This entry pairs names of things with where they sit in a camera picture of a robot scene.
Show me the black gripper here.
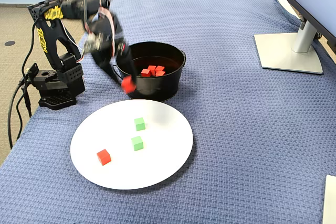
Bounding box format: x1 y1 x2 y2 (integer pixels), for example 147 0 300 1
84 16 138 86

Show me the white round plate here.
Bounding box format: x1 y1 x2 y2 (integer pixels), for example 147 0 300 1
69 99 194 190

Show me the black metal bucket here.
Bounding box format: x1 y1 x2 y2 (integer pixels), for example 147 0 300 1
112 41 187 103

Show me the green cube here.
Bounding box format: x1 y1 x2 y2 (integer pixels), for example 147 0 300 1
134 117 146 132
131 135 144 152

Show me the blue woven tablecloth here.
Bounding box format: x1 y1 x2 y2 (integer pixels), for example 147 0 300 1
0 0 336 224

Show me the monitor with silver stand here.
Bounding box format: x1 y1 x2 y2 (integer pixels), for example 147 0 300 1
254 0 336 75

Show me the white flat board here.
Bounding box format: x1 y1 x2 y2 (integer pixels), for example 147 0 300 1
322 174 336 224

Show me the small wrist camera board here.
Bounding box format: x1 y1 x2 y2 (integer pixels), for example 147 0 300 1
83 32 106 53

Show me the red white servo wire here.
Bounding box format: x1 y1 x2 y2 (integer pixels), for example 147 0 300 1
62 23 83 63
97 0 119 57

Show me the black power cable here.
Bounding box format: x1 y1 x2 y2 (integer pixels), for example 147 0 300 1
15 84 34 141
7 77 29 149

